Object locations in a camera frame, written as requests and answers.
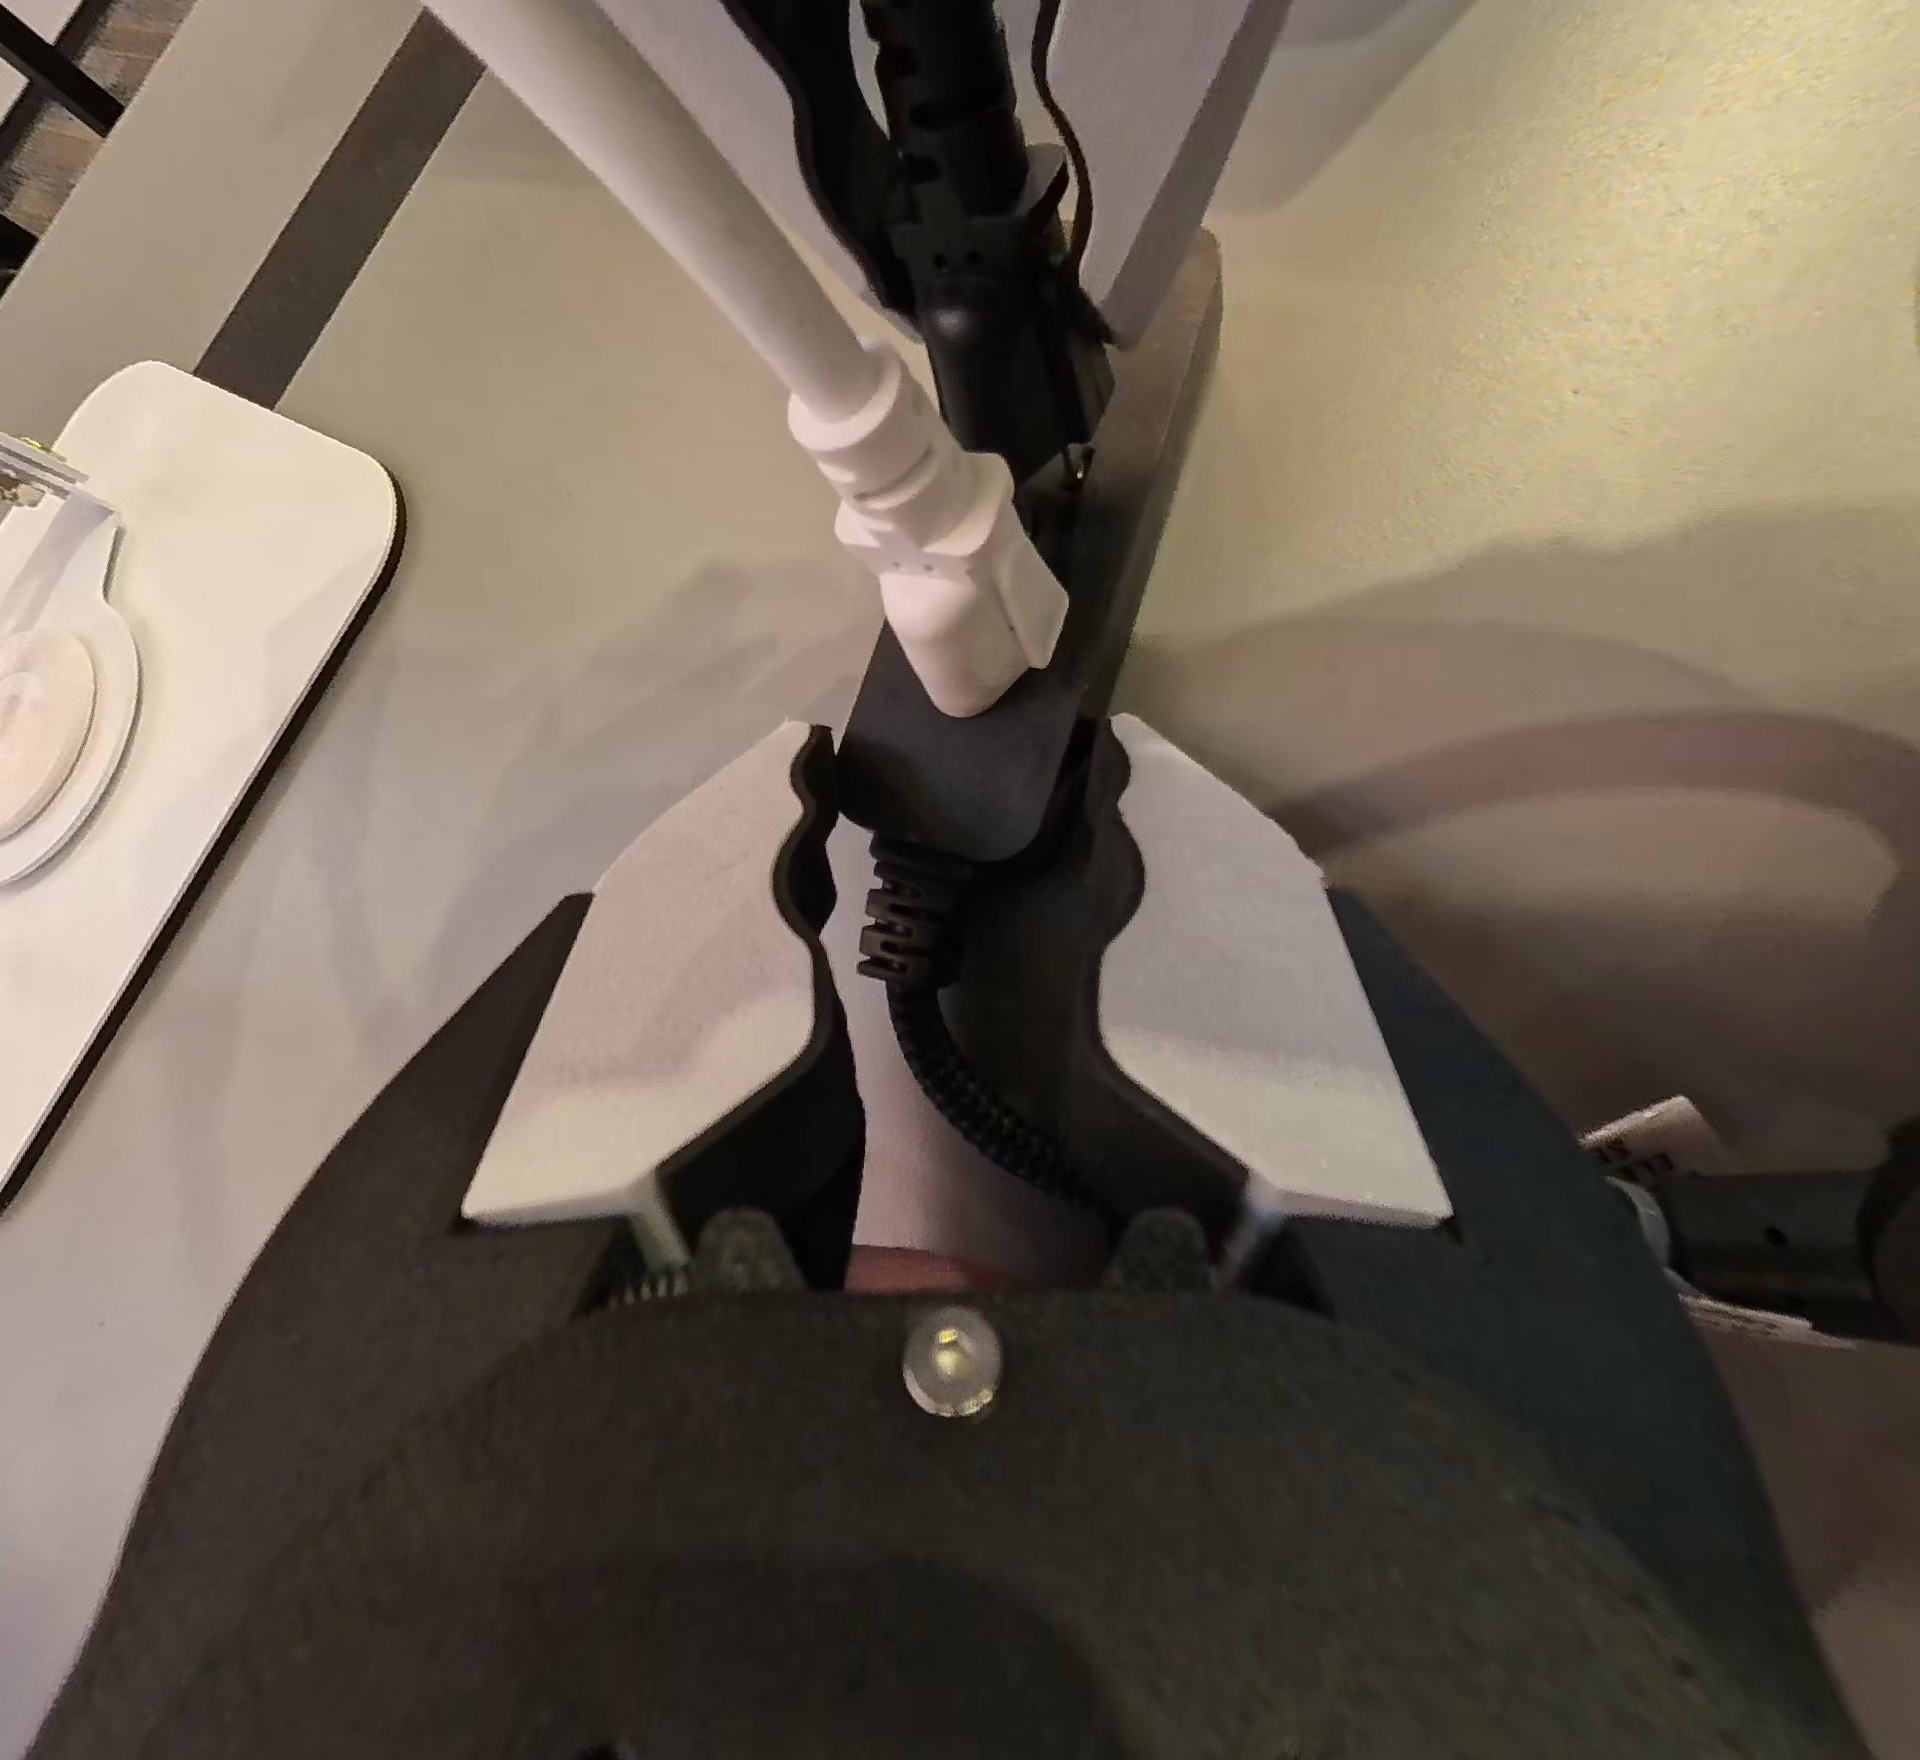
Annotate black power cord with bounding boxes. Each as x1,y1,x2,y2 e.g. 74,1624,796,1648
856,0,1116,471

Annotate white power cord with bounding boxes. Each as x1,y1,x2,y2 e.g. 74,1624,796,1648
254,0,1075,719

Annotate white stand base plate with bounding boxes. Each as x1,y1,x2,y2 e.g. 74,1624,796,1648
0,357,408,1214

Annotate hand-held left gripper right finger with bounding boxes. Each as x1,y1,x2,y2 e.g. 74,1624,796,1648
1074,714,1456,1264

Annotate black braided strip cord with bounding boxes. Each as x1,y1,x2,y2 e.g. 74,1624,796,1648
852,833,1920,1344

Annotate black power strip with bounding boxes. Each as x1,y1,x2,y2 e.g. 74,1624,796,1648
829,227,1226,868

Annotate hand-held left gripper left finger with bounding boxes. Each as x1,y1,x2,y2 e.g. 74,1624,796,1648
461,722,872,1257

